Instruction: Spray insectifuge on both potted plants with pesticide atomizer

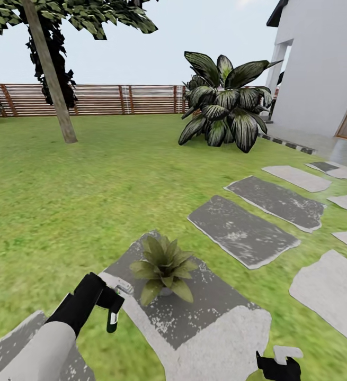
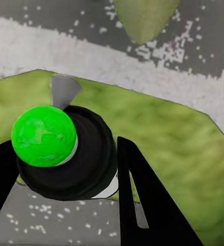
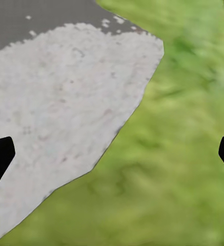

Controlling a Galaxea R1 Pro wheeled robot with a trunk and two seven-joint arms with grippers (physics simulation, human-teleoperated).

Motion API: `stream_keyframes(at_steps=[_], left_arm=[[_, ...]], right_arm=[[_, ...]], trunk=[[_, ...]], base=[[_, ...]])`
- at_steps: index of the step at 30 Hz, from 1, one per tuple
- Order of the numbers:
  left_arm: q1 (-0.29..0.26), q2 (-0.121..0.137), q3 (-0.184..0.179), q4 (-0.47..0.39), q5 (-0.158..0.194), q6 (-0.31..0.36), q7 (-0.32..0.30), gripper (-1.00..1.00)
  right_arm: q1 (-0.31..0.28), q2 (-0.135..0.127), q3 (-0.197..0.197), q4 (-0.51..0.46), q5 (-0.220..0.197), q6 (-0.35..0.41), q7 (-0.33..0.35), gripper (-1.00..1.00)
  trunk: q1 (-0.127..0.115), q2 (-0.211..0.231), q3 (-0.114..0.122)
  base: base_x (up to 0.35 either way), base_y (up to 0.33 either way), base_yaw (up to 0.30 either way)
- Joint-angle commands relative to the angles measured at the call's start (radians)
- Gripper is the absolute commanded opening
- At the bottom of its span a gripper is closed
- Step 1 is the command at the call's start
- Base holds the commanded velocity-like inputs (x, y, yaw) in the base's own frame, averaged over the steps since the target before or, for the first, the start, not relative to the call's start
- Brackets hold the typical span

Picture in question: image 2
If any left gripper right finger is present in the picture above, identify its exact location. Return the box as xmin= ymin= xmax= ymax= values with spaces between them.
xmin=116 ymin=137 xmax=203 ymax=246

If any insectifuge atomizer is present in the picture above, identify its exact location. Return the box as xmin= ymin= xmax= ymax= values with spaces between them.
xmin=11 ymin=74 xmax=118 ymax=201

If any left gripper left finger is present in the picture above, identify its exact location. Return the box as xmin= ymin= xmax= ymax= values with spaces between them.
xmin=0 ymin=140 xmax=19 ymax=210

